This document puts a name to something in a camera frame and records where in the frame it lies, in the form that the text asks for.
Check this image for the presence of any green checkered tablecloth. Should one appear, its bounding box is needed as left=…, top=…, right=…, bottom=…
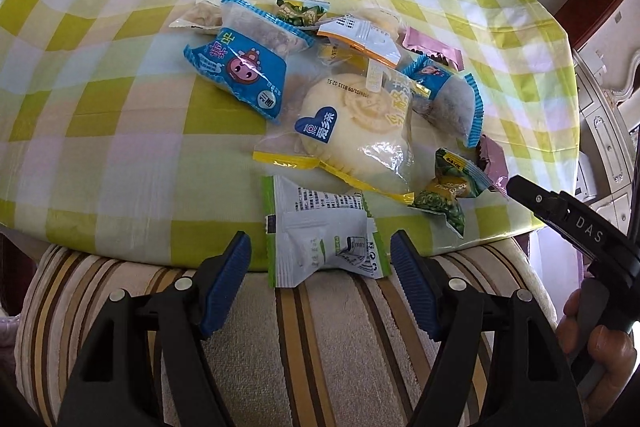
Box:
left=1, top=0, right=579, bottom=270

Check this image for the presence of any striped upholstered chair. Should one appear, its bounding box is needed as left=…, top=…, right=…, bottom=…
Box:
left=14, top=235, right=559, bottom=427

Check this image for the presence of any beige dumpling snack packet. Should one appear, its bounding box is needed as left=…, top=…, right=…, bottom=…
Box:
left=168, top=0, right=222, bottom=36

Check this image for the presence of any blue cartoon snack packet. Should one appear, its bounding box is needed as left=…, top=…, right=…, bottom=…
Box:
left=183, top=0, right=314, bottom=120

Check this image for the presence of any right hand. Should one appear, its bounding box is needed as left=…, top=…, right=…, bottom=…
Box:
left=555, top=289, right=637, bottom=425

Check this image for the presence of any white green snack packet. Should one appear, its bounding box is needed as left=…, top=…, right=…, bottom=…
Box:
left=262, top=176, right=390, bottom=288

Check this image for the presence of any round bun clear package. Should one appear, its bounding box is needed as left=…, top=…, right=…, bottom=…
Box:
left=253, top=58, right=416, bottom=205

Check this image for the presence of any ornate white sideboard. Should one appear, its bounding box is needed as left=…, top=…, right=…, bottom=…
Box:
left=573, top=53, right=636, bottom=232

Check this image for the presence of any dark green candy packet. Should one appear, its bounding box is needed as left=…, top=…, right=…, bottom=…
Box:
left=276, top=0, right=331, bottom=30

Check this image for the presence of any pink candy wrapper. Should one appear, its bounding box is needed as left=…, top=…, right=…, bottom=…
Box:
left=401, top=27, right=464, bottom=72
left=476, top=134, right=509, bottom=196

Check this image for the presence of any white orange snack packet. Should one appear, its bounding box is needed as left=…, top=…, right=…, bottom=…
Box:
left=317, top=15, right=401, bottom=68

